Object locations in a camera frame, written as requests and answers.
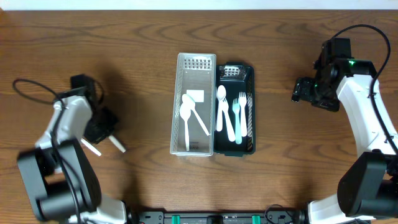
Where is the white plastic spoon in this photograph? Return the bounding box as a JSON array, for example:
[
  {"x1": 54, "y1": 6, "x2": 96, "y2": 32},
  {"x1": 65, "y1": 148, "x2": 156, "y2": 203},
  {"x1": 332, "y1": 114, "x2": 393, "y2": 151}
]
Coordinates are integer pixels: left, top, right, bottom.
[
  {"x1": 216, "y1": 85, "x2": 226, "y2": 132},
  {"x1": 108, "y1": 135, "x2": 126, "y2": 153},
  {"x1": 81, "y1": 138, "x2": 102, "y2": 156}
]

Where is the white plastic fork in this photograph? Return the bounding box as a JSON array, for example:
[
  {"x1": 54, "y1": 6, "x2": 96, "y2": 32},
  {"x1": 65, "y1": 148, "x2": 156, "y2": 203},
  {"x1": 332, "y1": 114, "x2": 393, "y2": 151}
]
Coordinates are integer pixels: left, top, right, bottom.
[
  {"x1": 221, "y1": 98, "x2": 236, "y2": 142},
  {"x1": 239, "y1": 92, "x2": 248, "y2": 137}
]

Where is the pale green plastic fork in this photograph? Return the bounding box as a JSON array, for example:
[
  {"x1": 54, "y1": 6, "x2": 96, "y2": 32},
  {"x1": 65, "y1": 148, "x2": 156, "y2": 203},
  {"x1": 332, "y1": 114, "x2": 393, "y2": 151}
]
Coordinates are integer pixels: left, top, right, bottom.
[{"x1": 233, "y1": 98, "x2": 243, "y2": 144}]

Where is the white plastic utensil handle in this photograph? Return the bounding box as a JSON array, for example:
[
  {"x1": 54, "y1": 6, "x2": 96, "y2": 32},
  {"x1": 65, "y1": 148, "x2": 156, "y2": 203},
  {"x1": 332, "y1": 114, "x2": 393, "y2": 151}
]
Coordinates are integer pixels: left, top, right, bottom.
[
  {"x1": 180, "y1": 103, "x2": 191, "y2": 151},
  {"x1": 182, "y1": 94, "x2": 210, "y2": 136}
]

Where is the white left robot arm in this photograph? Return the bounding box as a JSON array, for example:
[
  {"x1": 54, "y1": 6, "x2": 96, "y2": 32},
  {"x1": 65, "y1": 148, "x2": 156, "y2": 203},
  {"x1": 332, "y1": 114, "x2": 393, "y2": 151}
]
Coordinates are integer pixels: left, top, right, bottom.
[{"x1": 17, "y1": 96, "x2": 127, "y2": 223}]

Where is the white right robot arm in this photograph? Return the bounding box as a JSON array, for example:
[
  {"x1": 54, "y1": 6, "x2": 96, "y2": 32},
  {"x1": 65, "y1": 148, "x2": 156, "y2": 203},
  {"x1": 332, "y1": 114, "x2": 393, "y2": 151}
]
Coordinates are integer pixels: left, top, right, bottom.
[{"x1": 292, "y1": 57, "x2": 397, "y2": 223}]

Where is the black perforated plastic basket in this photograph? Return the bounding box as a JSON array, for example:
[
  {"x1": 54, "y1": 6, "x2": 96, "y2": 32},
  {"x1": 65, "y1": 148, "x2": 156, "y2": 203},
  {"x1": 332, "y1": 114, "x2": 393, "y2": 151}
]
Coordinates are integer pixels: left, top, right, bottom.
[{"x1": 214, "y1": 62, "x2": 256, "y2": 157}]

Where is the clear perforated plastic basket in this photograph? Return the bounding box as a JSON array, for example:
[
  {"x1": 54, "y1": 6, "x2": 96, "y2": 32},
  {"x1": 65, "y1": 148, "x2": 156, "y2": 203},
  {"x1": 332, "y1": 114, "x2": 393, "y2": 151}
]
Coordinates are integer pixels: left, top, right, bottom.
[{"x1": 170, "y1": 53, "x2": 216, "y2": 157}]

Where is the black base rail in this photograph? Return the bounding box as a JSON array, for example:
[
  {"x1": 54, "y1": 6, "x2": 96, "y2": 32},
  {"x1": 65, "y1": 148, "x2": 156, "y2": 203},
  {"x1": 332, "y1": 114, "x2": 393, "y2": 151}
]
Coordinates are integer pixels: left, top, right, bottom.
[{"x1": 127, "y1": 205, "x2": 310, "y2": 224}]

